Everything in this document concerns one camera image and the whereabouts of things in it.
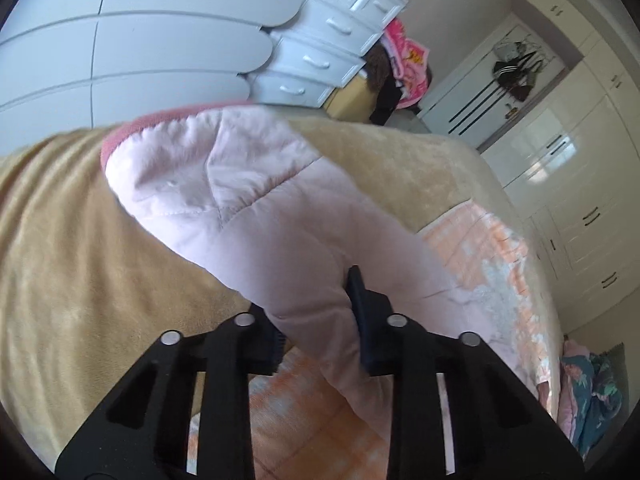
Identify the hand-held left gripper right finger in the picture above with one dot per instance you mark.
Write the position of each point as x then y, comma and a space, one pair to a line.
361, 310

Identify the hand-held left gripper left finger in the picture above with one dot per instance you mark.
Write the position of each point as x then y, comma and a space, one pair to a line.
274, 355

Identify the light pink padded jacket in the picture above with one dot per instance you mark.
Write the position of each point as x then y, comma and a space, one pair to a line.
250, 200

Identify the orange and white patterned blanket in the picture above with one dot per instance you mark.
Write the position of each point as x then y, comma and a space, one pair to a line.
480, 245

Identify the cardboard box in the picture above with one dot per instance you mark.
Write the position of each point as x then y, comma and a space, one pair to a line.
350, 100

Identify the beige plush bed cover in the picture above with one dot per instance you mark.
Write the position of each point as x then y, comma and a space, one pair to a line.
75, 260

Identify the white door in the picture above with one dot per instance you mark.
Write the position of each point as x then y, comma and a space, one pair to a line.
465, 90

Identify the teal floral quilt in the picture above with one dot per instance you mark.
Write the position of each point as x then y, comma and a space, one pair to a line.
595, 390

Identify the white glossy wardrobe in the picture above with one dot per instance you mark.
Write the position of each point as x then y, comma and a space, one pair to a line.
575, 180

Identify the pink printed cloth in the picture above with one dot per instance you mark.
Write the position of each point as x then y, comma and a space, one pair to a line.
407, 55

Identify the hanging bags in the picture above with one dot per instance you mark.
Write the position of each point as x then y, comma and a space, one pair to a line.
517, 72

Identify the white chest of drawers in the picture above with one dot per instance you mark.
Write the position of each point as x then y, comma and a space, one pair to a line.
330, 25

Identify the grey scalloped panel board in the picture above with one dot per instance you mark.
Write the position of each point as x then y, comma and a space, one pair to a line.
150, 35

